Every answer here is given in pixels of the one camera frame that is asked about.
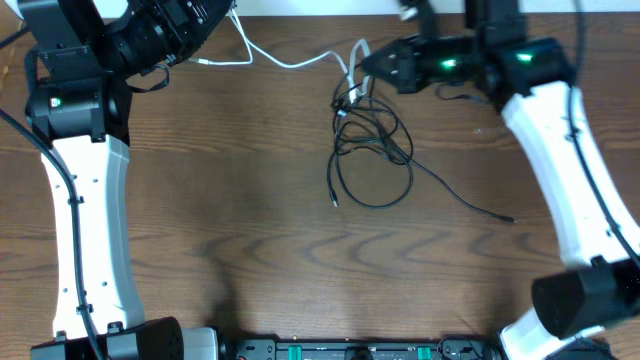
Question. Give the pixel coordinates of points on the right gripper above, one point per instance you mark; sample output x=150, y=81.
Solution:
x=405, y=64

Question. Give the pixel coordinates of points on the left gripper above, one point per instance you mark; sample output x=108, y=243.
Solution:
x=201, y=17

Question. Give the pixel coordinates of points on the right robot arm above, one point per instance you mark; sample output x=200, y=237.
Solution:
x=534, y=88

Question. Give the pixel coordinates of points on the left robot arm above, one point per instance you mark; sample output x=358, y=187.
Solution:
x=78, y=118

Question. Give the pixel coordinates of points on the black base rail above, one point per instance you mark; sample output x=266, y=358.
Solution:
x=447, y=348

